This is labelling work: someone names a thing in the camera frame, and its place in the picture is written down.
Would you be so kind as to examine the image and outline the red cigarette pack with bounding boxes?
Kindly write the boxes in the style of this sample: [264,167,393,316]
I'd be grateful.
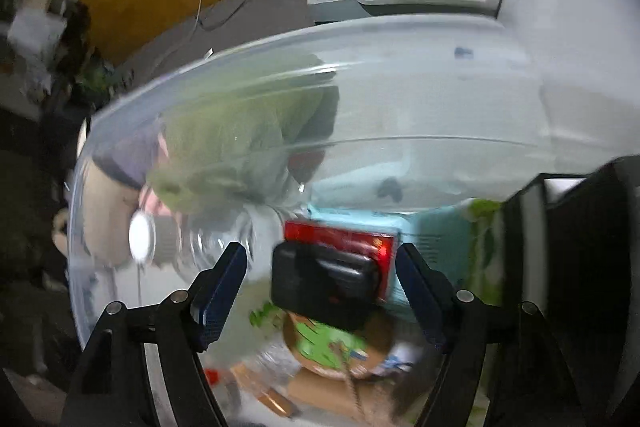
[284,220,399,301]

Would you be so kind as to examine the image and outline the black small case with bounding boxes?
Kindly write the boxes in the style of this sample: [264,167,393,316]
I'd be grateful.
[271,241,381,332]

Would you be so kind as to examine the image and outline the cardboard tube with twine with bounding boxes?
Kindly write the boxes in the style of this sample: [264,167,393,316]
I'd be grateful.
[286,369,395,426]

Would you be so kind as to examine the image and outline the clear plastic water bottle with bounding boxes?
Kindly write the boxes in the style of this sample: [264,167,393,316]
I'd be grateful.
[128,202,284,277]

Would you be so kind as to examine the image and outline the light blue plastic packet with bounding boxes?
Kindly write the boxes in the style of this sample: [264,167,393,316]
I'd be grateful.
[308,198,474,289]

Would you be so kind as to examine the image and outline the green dotted white packet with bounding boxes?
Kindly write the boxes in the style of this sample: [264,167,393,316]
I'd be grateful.
[464,198,504,306]

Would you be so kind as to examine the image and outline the pink bunny hand mirror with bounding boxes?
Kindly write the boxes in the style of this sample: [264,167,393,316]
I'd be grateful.
[138,132,183,223]

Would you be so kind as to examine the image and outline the beige black sun visor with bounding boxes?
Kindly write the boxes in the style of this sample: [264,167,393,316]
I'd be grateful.
[74,116,151,268]

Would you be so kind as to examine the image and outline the green fluffy hat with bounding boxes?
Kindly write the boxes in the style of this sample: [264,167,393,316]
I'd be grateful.
[146,54,340,213]

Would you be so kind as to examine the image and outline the black product box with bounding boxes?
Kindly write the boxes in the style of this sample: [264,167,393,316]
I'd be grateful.
[486,156,639,426]

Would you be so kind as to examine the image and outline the purple fluffy cloth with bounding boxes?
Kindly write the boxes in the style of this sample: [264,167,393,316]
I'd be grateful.
[93,122,163,190]

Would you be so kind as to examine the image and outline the clear plastic storage bin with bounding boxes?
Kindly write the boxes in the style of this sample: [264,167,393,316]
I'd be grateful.
[67,13,622,427]

